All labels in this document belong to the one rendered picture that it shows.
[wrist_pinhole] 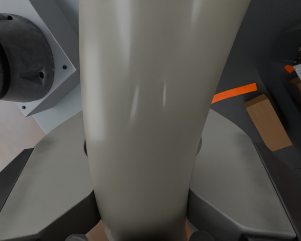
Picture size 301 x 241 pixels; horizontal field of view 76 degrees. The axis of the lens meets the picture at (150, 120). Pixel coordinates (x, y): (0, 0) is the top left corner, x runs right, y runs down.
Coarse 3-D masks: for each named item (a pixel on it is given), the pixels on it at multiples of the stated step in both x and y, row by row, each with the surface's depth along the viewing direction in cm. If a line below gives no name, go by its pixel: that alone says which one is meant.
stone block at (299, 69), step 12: (300, 24) 77; (288, 36) 71; (300, 36) 60; (276, 48) 82; (288, 48) 67; (300, 48) 58; (276, 60) 76; (288, 60) 64; (300, 60) 57; (276, 72) 86; (288, 72) 67; (300, 72) 58; (288, 84) 77; (300, 84) 61; (300, 96) 70; (300, 108) 80
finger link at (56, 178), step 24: (72, 120) 10; (48, 144) 8; (72, 144) 8; (24, 168) 7; (48, 168) 7; (72, 168) 7; (24, 192) 6; (48, 192) 6; (72, 192) 6; (0, 216) 5; (24, 216) 5; (48, 216) 5; (72, 216) 6; (96, 216) 7; (0, 240) 5; (24, 240) 5; (48, 240) 5
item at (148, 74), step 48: (96, 0) 3; (144, 0) 2; (192, 0) 2; (240, 0) 3; (96, 48) 3; (144, 48) 3; (192, 48) 3; (96, 96) 3; (144, 96) 3; (192, 96) 3; (96, 144) 4; (144, 144) 4; (192, 144) 4; (96, 192) 5; (144, 192) 4; (144, 240) 5
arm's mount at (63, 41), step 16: (0, 0) 41; (16, 0) 40; (32, 0) 40; (48, 0) 44; (32, 16) 40; (48, 16) 42; (64, 16) 47; (48, 32) 40; (64, 32) 44; (64, 48) 41; (64, 64) 41; (64, 80) 43; (48, 96) 46; (64, 96) 55; (32, 112) 50
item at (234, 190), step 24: (216, 120) 9; (216, 144) 8; (240, 144) 8; (216, 168) 7; (240, 168) 7; (264, 168) 7; (192, 192) 6; (216, 192) 6; (240, 192) 6; (264, 192) 6; (192, 216) 6; (216, 216) 6; (240, 216) 5; (264, 216) 5; (216, 240) 6
